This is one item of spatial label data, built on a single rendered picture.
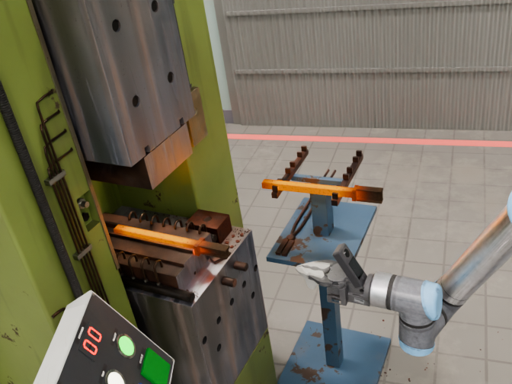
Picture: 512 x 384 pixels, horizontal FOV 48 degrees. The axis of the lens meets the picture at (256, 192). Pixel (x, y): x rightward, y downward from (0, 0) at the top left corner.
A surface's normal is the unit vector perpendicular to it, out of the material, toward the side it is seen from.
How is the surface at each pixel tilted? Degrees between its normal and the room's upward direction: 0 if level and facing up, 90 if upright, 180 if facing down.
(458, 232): 0
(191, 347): 90
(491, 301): 0
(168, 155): 90
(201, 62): 90
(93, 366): 60
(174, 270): 0
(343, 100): 90
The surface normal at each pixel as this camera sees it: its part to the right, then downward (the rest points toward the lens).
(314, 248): -0.13, -0.84
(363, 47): -0.31, 0.54
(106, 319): 0.79, -0.50
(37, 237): 0.89, 0.14
